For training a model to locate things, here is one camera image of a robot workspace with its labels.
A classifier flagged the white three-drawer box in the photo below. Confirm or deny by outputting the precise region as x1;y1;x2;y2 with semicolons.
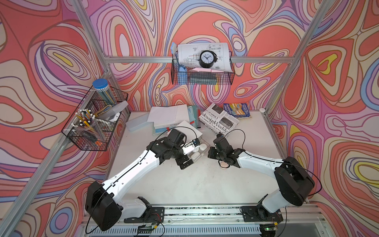
174;121;210;163

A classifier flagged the white oval earphone case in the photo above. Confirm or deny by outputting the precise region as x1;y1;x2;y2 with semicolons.
191;152;200;160

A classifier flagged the white round earphone case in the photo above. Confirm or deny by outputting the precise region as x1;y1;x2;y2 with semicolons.
199;143;207;151

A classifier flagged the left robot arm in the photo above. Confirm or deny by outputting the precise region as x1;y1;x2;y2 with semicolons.
84;126;201;231

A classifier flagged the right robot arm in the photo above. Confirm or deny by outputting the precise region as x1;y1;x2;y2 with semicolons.
208;134;315;214

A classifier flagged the pink earphone case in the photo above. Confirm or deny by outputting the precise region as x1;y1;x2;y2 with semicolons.
218;161;230;169

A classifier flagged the folded newspaper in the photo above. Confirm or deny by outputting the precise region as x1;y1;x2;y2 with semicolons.
199;103;239;137

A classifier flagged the blue book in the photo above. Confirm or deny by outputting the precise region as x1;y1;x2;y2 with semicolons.
223;103;250;119

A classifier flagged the white open notebook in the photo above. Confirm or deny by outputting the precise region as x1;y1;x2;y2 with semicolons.
148;105;190;129

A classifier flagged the teal books stack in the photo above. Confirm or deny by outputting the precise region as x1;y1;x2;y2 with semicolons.
154;106;198;133

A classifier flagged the translucent plastic box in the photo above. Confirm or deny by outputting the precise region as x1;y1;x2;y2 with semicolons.
126;114;154;132

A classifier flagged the black round clock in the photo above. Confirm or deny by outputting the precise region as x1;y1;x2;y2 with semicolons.
198;50;218;69

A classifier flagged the clear cup with pens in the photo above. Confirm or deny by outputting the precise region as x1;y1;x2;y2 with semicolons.
71;109;106;142

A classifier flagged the white drawing sheet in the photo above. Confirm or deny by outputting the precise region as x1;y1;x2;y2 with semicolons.
178;43;232;72

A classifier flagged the blue lid pencil jar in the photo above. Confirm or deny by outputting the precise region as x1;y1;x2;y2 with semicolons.
92;79;116;106

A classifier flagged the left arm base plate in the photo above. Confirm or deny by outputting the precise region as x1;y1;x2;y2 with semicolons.
124;207;165;224

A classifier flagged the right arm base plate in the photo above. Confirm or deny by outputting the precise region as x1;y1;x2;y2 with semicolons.
240;205;283;223

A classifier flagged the black wire wall basket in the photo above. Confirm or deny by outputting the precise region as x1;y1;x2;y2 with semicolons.
171;51;235;86

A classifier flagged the black wire side basket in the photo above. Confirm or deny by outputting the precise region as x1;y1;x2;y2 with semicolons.
61;88;130;151

